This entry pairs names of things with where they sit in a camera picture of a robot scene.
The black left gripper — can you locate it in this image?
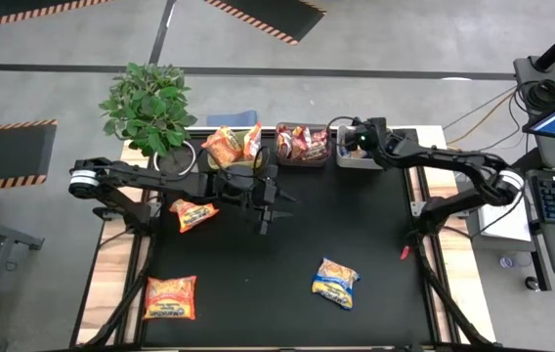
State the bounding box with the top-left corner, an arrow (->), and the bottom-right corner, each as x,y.
208,164 -> 299,236

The white plastic bin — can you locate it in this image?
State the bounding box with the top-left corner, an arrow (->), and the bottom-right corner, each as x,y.
335,125 -> 397,171

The grey translucent plastic bin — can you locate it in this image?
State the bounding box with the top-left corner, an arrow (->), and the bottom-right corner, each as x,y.
275,121 -> 333,168

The yellow plastic bin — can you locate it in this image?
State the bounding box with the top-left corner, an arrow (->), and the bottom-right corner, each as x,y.
206,127 -> 264,171

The black table mat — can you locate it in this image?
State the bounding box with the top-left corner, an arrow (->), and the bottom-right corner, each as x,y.
143,129 -> 438,349

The blue grey seat pad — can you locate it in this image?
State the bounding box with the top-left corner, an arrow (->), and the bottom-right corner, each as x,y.
206,110 -> 259,128

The white plant pot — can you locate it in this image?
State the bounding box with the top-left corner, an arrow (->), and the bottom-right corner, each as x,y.
152,140 -> 198,176

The black hazard striped floor mat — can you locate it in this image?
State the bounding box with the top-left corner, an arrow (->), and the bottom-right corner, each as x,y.
0,119 -> 59,192
202,0 -> 327,46
0,0 -> 112,32

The green leafy plant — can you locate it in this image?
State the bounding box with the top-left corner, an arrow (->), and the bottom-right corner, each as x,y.
99,62 -> 199,158

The white paper box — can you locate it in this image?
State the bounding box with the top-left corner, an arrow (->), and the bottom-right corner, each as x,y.
477,188 -> 535,243

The coil of black cables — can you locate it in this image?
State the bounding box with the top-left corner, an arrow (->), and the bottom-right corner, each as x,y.
521,77 -> 555,111

